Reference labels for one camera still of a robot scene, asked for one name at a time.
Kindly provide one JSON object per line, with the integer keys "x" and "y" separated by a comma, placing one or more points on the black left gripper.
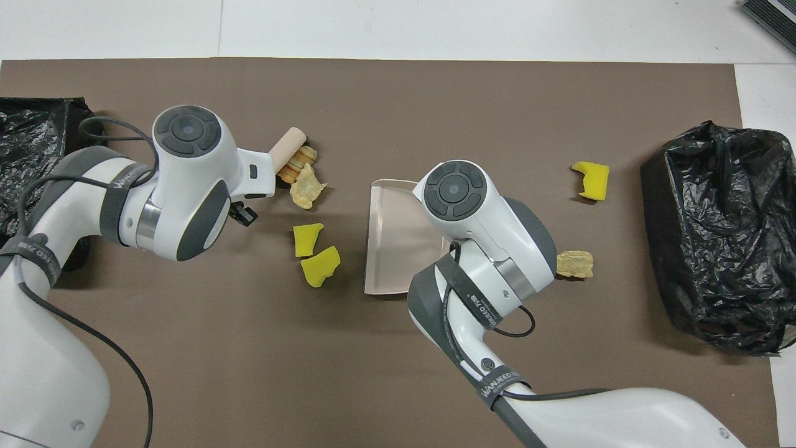
{"x": 244, "y": 213}

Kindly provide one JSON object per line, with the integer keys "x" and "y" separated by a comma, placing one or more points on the yellow notched sponge piece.
{"x": 592, "y": 182}

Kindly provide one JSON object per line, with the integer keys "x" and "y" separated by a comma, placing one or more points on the boxy bin with black bag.
{"x": 25, "y": 143}

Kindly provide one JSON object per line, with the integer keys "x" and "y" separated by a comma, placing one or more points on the striped croissant piece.
{"x": 300, "y": 163}

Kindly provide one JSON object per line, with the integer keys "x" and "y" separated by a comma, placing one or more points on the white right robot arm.
{"x": 479, "y": 218}

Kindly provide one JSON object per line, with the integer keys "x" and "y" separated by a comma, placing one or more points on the yellow wedge sponge piece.
{"x": 306, "y": 239}

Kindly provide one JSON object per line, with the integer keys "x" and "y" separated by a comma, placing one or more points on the beige hand brush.
{"x": 287, "y": 146}

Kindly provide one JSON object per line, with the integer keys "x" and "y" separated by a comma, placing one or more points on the open bin with crumpled black bag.
{"x": 715, "y": 236}

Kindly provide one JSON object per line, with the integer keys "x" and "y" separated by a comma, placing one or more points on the pale bread piece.
{"x": 575, "y": 264}

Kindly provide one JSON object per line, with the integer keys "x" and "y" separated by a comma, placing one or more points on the beige plastic dustpan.
{"x": 392, "y": 236}

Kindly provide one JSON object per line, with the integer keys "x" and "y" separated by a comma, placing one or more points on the brown table mat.
{"x": 435, "y": 112}

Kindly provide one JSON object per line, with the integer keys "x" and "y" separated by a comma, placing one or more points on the dark striped device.
{"x": 774, "y": 15}

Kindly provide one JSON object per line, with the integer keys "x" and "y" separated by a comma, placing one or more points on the pale crusty bread chunk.
{"x": 306, "y": 194}

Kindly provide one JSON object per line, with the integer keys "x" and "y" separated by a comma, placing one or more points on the yellow curved sponge piece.
{"x": 320, "y": 269}

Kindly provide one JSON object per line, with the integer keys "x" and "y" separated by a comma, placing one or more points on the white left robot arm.
{"x": 186, "y": 186}

